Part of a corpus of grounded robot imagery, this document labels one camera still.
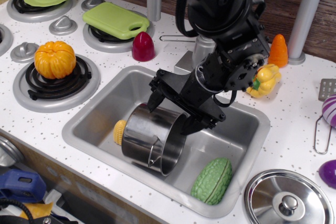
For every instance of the purple striped toy egg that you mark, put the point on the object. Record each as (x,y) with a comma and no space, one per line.
(328,110)

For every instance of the stainless steel sink basin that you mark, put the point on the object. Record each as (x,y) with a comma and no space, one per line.
(239,138)

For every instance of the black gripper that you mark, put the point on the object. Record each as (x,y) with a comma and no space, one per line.
(198,103)

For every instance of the silver toy faucet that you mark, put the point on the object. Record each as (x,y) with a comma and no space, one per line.
(190,64)

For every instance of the silver round cabinet knob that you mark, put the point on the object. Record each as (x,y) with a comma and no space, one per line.
(10,154)

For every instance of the orange toy pumpkin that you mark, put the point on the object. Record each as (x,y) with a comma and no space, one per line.
(55,60)

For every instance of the yellow toy bell pepper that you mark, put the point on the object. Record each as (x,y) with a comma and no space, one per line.
(264,81)

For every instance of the silver stove knob middle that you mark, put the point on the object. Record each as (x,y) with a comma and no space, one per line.
(63,26)

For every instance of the metal strainer ladle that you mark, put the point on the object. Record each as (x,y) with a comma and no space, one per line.
(176,38)

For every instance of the grey toy spatula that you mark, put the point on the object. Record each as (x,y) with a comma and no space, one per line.
(327,88)

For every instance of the grey vertical pole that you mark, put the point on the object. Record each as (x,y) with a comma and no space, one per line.
(304,18)

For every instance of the blue clamp tool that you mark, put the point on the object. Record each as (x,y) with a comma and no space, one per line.
(22,186)

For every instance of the dark red toy vegetable tip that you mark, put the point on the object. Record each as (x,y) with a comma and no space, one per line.
(143,47)

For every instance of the back left stove burner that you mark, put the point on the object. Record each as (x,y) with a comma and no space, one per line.
(22,12)

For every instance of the green toy bitter melon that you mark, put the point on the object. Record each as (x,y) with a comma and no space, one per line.
(213,181)

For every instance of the silver stove knob front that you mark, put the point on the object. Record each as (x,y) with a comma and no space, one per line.
(24,53)

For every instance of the yellow tape piece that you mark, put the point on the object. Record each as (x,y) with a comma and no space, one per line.
(38,210)

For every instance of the metal wire utensil handle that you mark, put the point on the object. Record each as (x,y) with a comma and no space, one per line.
(315,137)

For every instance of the yellow toy corn piece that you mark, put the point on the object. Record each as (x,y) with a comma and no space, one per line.
(118,131)

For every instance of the stove burner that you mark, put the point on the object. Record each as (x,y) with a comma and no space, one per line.
(104,42)
(6,39)
(37,93)
(22,12)

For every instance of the large steel pot lid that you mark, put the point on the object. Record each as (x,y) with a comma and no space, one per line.
(283,196)

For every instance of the purple toy eggplant piece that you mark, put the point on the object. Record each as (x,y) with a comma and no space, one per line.
(327,173)

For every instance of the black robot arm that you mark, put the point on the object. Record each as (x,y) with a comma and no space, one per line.
(241,48)

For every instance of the front left stove burner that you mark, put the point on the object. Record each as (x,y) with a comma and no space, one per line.
(37,93)

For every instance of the orange toy carrot piece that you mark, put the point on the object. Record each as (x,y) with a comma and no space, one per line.
(278,52)

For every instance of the silver stove knob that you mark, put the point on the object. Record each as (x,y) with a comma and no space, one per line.
(24,53)
(63,26)
(89,4)

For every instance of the green toy cutting board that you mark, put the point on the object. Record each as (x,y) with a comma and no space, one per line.
(116,21)

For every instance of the middle stove burner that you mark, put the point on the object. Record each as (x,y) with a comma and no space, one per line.
(104,42)

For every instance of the far left stove burner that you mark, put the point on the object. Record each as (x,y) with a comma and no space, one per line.
(6,39)

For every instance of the stainless steel pot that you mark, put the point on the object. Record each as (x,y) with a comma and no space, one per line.
(154,139)

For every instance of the silver stove knob back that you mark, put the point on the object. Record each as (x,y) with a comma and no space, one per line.
(89,4)

